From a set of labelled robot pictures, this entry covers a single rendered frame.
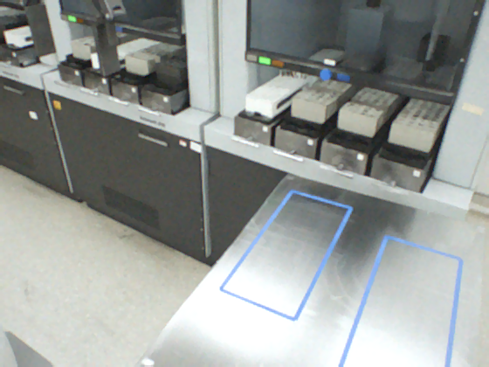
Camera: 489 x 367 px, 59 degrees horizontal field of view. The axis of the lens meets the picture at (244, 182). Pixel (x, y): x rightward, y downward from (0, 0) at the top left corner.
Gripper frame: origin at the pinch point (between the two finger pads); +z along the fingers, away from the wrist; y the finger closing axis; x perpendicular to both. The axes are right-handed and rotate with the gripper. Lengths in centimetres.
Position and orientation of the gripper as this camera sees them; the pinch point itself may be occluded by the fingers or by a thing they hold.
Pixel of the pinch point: (75, 55)
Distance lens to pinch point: 69.0
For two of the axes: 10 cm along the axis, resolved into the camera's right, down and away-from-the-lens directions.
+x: 5.4, -4.7, 7.0
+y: 8.4, 3.1, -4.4
